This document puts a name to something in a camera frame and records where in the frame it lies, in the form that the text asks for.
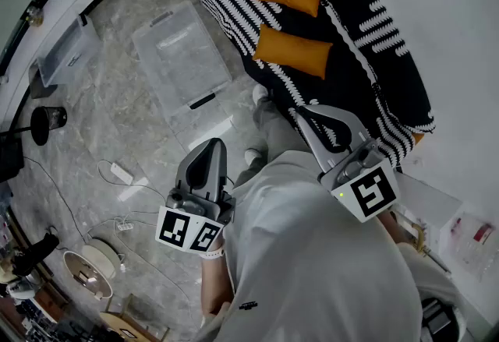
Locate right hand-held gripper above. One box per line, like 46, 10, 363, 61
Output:
296, 104, 402, 224

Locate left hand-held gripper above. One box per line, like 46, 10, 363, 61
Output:
154, 137, 237, 255

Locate small rectangular orange cushion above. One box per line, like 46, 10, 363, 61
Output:
252, 23, 334, 80

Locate clear plastic storage bin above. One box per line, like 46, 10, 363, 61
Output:
131, 0, 234, 118

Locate person's right forearm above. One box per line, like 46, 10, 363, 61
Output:
376, 211, 414, 246

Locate person's left forearm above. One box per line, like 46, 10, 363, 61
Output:
200, 234, 235, 316

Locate person's white shoe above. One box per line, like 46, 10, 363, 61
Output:
252, 83, 270, 104
244, 148, 263, 167

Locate person's grey trousers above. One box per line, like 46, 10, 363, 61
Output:
233, 97, 313, 185

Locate black white patterned blanket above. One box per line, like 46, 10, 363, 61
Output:
194, 0, 437, 170

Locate white wristband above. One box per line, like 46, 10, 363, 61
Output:
198, 246, 226, 260

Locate white power strip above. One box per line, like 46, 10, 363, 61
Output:
110, 162, 135, 185

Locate white side table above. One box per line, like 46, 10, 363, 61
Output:
393, 171, 463, 256

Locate person's white shirt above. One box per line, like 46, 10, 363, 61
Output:
198, 149, 469, 342

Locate round cream stool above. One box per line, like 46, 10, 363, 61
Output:
81, 238, 122, 280

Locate black mesh waste bin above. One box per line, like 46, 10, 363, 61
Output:
43, 106, 68, 133

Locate wooden table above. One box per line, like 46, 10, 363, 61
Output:
99, 293, 172, 342

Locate translucent lidded bin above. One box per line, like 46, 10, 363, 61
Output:
36, 14, 103, 88

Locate grey plastic bin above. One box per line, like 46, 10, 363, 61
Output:
27, 58, 58, 100

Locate black floor cabinet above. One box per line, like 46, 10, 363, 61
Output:
0, 136, 25, 184

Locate white power cable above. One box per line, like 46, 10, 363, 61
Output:
96, 159, 168, 203

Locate black floor cable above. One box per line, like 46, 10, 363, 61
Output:
23, 155, 90, 244

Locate black strap buckle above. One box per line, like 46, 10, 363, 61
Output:
420, 297, 467, 342

